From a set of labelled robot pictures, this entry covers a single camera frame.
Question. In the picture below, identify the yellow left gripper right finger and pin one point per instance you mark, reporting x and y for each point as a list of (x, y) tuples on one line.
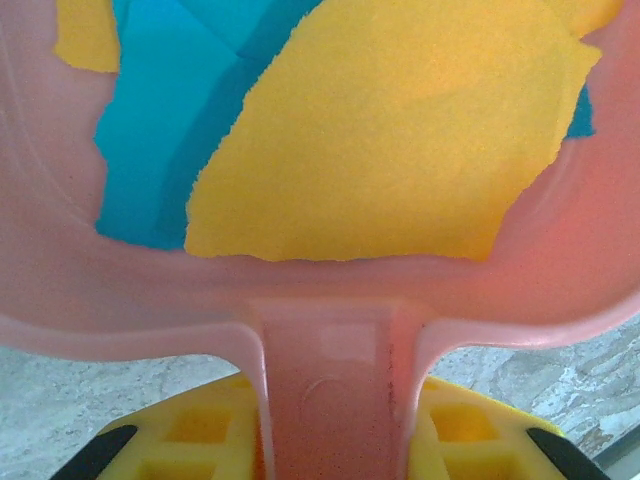
[(465, 430)]

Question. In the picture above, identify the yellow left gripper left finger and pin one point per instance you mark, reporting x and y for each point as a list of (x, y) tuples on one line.
[(200, 425)]

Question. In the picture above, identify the pink plastic dustpan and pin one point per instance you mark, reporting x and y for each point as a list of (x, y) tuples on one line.
[(320, 290)]

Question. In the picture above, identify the orange paper scrap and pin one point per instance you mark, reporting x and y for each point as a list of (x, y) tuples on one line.
[(85, 35), (380, 150)]

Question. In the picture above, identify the blue paper scrap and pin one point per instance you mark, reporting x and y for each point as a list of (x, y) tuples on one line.
[(582, 120), (150, 125)]

